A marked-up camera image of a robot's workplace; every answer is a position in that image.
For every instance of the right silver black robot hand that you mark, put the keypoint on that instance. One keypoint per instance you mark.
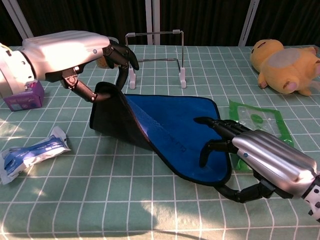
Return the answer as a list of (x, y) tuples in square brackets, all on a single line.
[(275, 157)]

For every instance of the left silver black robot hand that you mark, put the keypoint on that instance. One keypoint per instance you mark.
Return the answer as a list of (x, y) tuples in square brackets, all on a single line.
[(62, 52)]

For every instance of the blue microfibre cloth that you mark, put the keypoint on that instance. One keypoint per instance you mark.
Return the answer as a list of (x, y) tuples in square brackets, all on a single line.
[(175, 125)]

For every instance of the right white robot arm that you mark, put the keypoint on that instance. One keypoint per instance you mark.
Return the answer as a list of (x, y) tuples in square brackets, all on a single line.
[(313, 195)]

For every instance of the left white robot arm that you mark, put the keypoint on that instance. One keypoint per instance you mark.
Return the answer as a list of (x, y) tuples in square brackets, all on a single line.
[(12, 70)]

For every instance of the clear jar with yellow contents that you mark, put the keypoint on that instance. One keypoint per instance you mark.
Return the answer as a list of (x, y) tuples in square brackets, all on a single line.
[(102, 62)]

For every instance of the green plastic bag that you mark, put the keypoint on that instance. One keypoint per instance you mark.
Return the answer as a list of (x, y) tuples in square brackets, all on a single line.
[(250, 110)]

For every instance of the small purple box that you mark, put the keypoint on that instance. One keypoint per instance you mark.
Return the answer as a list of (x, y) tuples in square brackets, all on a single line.
[(27, 100)]

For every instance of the yellow plush toy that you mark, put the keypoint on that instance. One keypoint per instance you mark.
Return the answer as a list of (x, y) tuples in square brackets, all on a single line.
[(292, 72)]

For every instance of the blue white crumpled packet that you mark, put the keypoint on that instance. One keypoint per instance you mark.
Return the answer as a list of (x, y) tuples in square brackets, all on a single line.
[(37, 150)]

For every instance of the black pleated curtain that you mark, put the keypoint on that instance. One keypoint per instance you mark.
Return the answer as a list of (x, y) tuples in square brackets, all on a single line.
[(200, 17)]

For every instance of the green checked tablecloth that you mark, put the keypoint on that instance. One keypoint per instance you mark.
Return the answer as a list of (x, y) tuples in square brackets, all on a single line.
[(125, 212)]

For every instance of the white frame post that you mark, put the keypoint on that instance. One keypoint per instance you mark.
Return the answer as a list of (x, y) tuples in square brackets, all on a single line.
[(152, 17), (247, 25), (20, 22)]

